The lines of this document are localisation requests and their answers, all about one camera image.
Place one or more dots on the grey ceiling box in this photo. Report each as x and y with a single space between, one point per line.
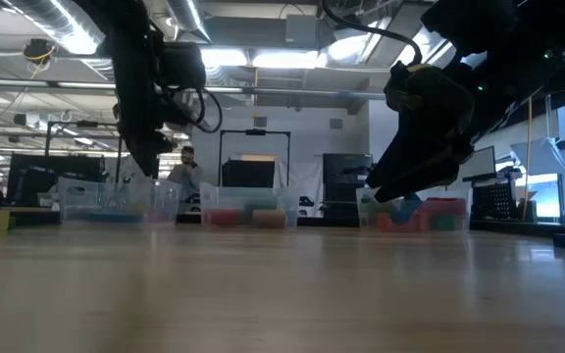
303 29

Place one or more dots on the black gantry frame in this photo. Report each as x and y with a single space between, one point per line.
220 157
48 147

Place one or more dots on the white board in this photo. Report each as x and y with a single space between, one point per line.
481 164

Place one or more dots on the black cabinet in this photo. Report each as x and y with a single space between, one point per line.
346 181

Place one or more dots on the blue arch block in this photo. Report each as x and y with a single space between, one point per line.
406 208

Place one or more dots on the yellow cylinder block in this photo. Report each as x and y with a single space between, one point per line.
270 219

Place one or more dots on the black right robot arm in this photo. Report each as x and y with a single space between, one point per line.
532 49

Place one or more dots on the pink long block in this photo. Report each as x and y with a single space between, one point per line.
155 218

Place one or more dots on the long grey ceiling pipe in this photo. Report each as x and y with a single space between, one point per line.
287 91

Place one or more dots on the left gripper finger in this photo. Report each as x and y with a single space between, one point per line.
140 152
161 144

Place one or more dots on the green cylinder block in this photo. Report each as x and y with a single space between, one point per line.
262 205

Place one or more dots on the wall vent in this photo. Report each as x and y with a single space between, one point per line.
260 121
336 123

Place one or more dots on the ceiling light panel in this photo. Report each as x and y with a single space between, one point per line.
285 59
223 58

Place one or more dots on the lime block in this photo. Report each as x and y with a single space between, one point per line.
372 208

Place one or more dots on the black screen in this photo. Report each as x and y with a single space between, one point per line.
248 174

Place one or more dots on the green arch block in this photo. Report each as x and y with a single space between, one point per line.
13 222
446 223

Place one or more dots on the clear plastic bin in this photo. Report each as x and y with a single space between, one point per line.
243 193
466 216
76 201

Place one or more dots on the white printed sheet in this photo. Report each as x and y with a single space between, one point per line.
120 174

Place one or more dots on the black ceiling spotlight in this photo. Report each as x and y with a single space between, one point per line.
20 119

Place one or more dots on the red cylinder block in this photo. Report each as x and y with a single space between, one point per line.
222 218

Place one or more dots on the white hanging cloth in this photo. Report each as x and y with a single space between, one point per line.
540 157

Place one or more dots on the black monitor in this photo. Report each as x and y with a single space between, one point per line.
52 176

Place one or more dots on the black pegboard cart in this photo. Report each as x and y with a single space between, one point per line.
498 206

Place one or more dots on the shiny round duct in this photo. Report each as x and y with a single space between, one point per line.
189 19

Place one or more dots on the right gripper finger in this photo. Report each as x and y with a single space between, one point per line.
429 174
410 157

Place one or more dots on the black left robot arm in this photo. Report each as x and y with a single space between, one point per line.
116 15

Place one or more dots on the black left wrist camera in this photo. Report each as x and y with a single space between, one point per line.
184 64

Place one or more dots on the person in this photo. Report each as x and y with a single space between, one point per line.
187 171

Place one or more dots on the red round-notch block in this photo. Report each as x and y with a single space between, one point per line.
444 206

